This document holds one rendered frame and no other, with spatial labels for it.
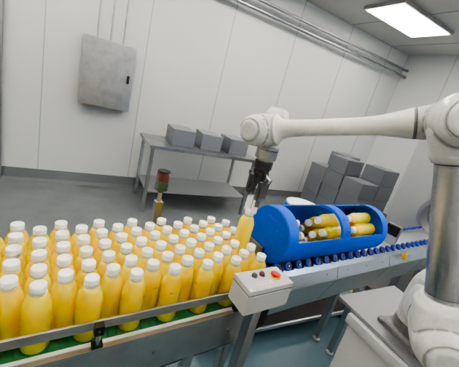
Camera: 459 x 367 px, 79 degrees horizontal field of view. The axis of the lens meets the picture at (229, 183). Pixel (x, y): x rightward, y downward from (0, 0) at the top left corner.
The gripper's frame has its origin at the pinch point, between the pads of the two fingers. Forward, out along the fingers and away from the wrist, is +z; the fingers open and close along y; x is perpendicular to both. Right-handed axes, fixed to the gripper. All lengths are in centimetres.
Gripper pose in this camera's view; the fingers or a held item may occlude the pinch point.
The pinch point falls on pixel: (251, 204)
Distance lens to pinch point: 121.4
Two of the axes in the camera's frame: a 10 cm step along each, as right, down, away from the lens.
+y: -5.1, -3.7, 7.8
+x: -8.3, -0.4, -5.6
